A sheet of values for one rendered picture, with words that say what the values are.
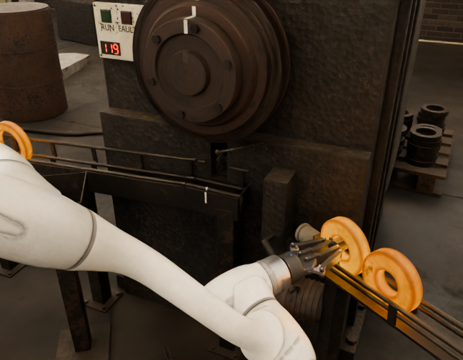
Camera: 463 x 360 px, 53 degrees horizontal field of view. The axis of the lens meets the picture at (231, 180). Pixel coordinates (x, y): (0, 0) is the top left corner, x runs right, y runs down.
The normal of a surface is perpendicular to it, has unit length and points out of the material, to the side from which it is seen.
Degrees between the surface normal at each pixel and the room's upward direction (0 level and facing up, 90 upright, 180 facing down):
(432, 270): 0
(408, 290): 90
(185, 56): 90
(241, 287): 19
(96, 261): 105
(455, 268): 0
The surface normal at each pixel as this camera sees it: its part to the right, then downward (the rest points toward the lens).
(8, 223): 0.52, 0.18
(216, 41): -0.41, 0.44
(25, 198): 0.70, -0.45
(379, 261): -0.86, 0.25
